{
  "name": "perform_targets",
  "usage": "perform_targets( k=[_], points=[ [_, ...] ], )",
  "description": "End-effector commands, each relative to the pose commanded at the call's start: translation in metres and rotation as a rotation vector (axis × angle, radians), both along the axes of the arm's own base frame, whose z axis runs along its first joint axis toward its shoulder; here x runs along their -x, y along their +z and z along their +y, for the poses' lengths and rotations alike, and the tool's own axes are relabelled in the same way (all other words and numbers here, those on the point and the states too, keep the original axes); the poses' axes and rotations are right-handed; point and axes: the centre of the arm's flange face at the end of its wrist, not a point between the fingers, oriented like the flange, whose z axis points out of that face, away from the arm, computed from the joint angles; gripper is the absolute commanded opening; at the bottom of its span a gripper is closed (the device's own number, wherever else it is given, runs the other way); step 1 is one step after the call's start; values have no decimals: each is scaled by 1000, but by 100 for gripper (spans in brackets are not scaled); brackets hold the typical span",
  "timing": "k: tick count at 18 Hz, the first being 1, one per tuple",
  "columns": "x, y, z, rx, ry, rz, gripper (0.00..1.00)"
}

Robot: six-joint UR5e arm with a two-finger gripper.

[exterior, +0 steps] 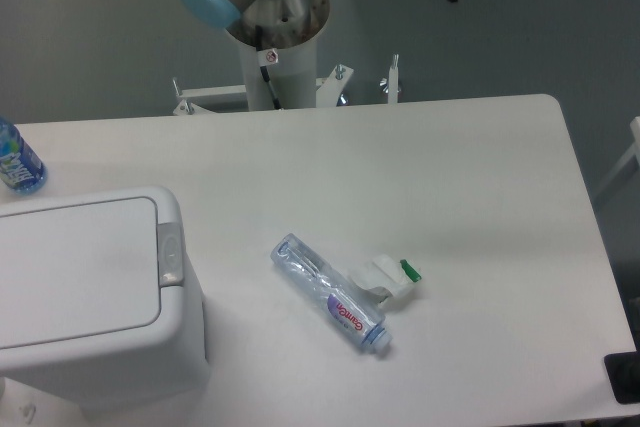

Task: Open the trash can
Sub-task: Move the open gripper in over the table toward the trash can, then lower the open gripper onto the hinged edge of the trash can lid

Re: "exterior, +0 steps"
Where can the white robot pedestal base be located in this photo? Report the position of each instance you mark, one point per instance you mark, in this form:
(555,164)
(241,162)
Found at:
(273,79)

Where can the black clamp at table edge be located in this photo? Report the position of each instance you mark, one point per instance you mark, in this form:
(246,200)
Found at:
(623,373)

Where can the blue labelled water bottle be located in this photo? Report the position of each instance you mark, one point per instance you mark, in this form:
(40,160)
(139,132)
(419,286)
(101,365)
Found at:
(22,171)

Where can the grey lid push button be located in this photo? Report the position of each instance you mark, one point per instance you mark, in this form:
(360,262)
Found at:
(170,253)

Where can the white frame at right edge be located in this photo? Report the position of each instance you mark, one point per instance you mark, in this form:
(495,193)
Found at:
(621,172)

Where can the white trash can body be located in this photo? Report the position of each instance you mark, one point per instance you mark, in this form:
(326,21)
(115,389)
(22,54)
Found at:
(103,371)

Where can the small green plastic piece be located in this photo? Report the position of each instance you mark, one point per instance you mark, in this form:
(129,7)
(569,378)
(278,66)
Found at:
(410,271)

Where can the empty clear Ganten bottle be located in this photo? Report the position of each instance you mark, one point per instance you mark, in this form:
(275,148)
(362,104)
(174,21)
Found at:
(357,318)

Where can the white trash can lid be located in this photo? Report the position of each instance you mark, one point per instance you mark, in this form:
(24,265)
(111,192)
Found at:
(76,271)

